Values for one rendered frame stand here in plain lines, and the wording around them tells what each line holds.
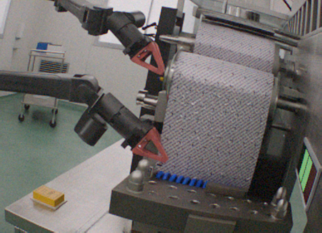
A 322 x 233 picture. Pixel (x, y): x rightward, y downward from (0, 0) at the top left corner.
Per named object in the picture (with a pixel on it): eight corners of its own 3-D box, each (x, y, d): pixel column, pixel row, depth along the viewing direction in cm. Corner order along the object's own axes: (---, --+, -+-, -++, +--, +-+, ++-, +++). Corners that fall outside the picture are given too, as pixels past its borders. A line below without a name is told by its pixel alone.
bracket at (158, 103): (129, 197, 124) (148, 87, 119) (151, 203, 122) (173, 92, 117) (124, 202, 119) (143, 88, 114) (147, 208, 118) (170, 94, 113)
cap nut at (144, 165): (136, 174, 104) (139, 155, 103) (151, 177, 103) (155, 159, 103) (131, 177, 100) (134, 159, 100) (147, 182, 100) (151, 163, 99)
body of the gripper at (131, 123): (126, 151, 104) (101, 128, 104) (138, 143, 114) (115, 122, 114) (143, 130, 102) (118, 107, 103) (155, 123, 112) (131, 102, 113)
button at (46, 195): (42, 192, 109) (43, 184, 109) (64, 201, 108) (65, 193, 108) (32, 198, 103) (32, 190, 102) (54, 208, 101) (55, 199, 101)
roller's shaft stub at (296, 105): (273, 108, 108) (277, 91, 108) (296, 114, 107) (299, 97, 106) (274, 111, 104) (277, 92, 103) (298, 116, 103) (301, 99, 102)
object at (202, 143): (153, 176, 109) (168, 99, 106) (246, 195, 104) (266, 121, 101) (153, 177, 108) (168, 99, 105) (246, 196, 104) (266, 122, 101)
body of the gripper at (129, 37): (126, 56, 110) (108, 36, 111) (138, 58, 120) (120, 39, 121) (146, 39, 109) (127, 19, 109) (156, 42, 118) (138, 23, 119)
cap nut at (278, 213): (270, 213, 89) (277, 195, 88) (284, 215, 88) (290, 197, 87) (270, 218, 85) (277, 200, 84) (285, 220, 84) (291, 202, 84)
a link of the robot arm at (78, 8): (51, 9, 149) (57, -17, 145) (65, 8, 152) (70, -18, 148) (86, 39, 116) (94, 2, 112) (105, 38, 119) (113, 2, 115)
